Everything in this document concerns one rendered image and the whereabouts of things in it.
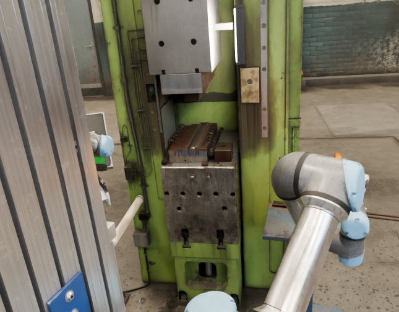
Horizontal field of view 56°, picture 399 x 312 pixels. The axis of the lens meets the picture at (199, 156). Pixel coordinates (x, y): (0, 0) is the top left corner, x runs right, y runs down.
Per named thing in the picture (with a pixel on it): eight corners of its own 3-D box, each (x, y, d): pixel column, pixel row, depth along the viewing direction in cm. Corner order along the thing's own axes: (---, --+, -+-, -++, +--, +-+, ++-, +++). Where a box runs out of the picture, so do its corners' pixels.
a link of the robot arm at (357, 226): (341, 241, 113) (343, 216, 110) (338, 221, 123) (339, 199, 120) (369, 244, 111) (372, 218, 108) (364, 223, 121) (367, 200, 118)
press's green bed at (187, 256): (240, 312, 217) (237, 244, 200) (177, 307, 224) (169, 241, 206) (245, 252, 267) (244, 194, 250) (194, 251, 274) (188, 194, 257)
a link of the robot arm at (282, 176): (249, 171, 96) (294, 249, 131) (289, 181, 90) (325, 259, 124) (267, 136, 101) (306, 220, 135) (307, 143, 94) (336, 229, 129)
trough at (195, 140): (197, 149, 189) (197, 147, 189) (187, 149, 190) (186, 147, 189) (208, 124, 227) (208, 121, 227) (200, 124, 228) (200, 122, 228)
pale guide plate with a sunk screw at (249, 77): (259, 102, 187) (258, 67, 181) (240, 103, 189) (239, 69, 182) (259, 101, 189) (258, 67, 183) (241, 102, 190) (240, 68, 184)
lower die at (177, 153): (207, 162, 191) (206, 146, 188) (169, 162, 194) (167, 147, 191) (218, 135, 229) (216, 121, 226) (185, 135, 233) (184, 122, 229)
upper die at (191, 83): (202, 93, 178) (201, 72, 174) (161, 94, 181) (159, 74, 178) (214, 76, 216) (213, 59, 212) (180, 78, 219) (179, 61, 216)
